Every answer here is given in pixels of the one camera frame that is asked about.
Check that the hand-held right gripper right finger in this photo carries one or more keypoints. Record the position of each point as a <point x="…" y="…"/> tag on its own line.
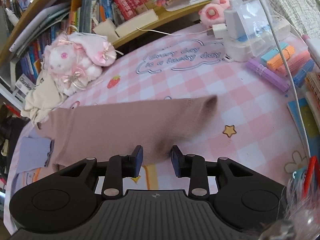
<point x="176" y="161"/>

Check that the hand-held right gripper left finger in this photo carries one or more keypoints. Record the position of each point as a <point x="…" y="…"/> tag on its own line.
<point x="137" y="161"/>

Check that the mauve knit garment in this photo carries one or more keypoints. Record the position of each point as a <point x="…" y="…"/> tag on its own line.
<point x="112" y="125"/>

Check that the pink checked desk mat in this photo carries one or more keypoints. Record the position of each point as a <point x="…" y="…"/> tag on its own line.
<point x="250" y="100"/>

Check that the cream printed cloth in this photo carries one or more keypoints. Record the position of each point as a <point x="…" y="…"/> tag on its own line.
<point x="42" y="97"/>

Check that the fluffy pink sleeve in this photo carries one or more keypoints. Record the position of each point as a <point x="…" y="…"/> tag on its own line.
<point x="287" y="212"/>

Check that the small blue toy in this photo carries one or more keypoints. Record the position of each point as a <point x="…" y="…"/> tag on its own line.
<point x="298" y="177"/>

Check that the white pink plush bunny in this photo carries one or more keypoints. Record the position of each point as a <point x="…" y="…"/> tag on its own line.
<point x="60" y="60"/>

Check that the white wooden bookshelf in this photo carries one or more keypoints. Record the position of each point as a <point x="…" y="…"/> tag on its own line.
<point x="140" y="32"/>

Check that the black bag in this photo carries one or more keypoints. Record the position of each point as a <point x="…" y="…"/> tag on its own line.
<point x="10" y="142"/>

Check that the bundles of colourful paper strips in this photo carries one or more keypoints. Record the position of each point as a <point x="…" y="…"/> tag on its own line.
<point x="270" y="72"/>

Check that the blue yellow booklet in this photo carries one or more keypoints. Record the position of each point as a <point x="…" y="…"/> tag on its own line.
<point x="303" y="122"/>

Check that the small white box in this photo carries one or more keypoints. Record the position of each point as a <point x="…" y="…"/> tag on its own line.
<point x="105" y="30"/>

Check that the white printed carton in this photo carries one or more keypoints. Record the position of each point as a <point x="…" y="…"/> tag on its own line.
<point x="25" y="85"/>

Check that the white charger plug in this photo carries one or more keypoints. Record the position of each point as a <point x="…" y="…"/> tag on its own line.
<point x="219" y="30"/>

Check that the long flat white box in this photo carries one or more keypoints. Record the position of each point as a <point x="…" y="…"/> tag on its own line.
<point x="137" y="22"/>

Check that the pink plush pig toy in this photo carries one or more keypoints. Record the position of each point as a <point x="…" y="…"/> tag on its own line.
<point x="212" y="12"/>

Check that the row of colourful books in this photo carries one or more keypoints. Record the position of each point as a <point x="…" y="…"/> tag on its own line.
<point x="85" y="12"/>

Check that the red boxed book set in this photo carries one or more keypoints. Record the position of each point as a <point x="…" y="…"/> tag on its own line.
<point x="127" y="1"/>

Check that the white quilted blanket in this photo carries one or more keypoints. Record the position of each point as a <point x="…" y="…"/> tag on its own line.
<point x="295" y="0"/>

